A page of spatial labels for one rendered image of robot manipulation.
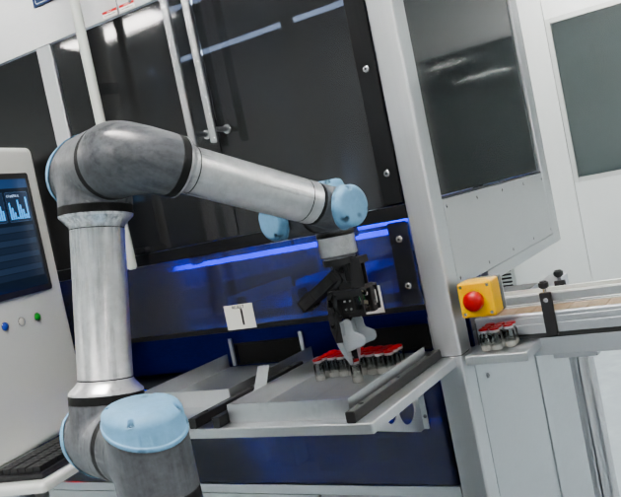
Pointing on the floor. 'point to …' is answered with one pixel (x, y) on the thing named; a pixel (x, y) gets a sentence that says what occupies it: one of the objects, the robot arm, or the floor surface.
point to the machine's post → (432, 244)
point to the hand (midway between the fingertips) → (350, 356)
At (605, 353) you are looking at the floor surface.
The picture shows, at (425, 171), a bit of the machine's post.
